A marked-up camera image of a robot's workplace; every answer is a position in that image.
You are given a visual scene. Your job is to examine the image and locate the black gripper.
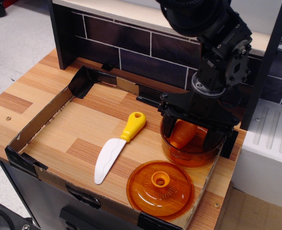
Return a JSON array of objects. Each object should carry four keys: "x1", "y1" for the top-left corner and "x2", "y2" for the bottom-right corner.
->
[{"x1": 158, "y1": 91, "x2": 239, "y2": 151}]

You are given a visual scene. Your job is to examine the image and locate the orange toy carrot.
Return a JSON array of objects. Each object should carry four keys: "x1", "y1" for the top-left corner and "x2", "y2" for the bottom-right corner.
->
[{"x1": 170, "y1": 120, "x2": 198, "y2": 149}]

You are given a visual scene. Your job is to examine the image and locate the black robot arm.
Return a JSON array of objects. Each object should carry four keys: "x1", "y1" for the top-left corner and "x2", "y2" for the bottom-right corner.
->
[{"x1": 158, "y1": 0, "x2": 252, "y2": 151}]

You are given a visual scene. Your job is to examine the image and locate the orange transparent pot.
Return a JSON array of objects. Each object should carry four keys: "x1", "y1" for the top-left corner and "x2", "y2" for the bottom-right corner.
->
[{"x1": 162, "y1": 126, "x2": 223, "y2": 168}]

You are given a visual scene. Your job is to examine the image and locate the orange transparent pot lid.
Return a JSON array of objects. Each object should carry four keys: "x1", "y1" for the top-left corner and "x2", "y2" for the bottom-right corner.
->
[{"x1": 126, "y1": 161, "x2": 195, "y2": 220}]

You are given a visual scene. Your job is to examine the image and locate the white toy sink unit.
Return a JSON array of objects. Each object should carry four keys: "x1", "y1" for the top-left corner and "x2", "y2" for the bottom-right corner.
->
[{"x1": 232, "y1": 99, "x2": 282, "y2": 207}]

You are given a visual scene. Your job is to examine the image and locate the dark tiled backsplash shelf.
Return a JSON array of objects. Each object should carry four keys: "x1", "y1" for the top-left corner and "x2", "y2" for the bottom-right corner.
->
[{"x1": 47, "y1": 0, "x2": 282, "y2": 131}]

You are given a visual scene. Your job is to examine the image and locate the yellow handled toy knife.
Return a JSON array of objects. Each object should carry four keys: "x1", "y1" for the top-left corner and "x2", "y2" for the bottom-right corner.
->
[{"x1": 94, "y1": 112, "x2": 146, "y2": 185}]

